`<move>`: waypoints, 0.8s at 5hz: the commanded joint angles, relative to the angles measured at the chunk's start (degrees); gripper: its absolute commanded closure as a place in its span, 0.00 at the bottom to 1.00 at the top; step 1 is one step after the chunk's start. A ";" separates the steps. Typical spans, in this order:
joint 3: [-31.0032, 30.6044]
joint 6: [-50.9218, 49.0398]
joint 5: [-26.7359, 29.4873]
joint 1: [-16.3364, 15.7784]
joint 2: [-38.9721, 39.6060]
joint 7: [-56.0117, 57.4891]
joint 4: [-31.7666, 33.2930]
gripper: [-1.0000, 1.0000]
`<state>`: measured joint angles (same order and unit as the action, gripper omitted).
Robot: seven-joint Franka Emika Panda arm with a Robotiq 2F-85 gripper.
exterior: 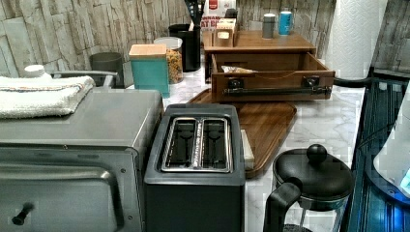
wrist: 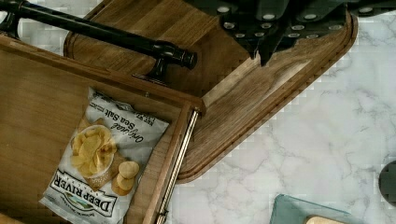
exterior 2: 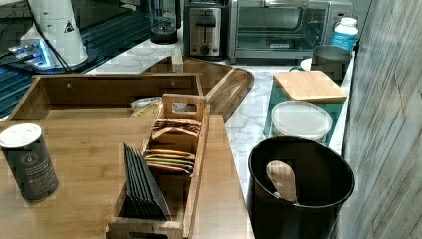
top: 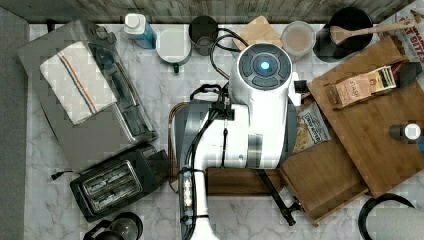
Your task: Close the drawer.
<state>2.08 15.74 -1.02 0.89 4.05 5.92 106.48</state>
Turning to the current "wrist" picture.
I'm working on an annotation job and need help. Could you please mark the wooden drawer with black handle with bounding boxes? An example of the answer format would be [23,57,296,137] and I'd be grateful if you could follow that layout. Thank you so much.
[1,0,205,224]

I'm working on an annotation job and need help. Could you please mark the black round container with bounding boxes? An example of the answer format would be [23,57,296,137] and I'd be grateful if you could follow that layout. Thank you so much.
[378,161,396,206]

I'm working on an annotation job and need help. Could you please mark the wooden cutting board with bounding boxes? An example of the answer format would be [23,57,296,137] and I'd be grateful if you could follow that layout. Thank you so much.
[63,0,359,185]

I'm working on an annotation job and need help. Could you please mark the teal canister with wooden lid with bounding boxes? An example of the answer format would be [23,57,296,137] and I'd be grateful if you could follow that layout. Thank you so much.
[270,194,364,224]

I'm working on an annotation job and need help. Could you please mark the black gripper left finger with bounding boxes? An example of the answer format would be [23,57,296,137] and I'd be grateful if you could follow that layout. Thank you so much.
[220,0,293,60]

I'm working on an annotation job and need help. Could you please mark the Deep River chips bag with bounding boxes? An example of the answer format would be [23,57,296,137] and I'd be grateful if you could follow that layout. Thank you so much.
[40,88,168,224]

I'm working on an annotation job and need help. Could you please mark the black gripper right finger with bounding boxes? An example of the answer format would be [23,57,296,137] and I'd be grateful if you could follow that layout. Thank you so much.
[259,0,347,66]

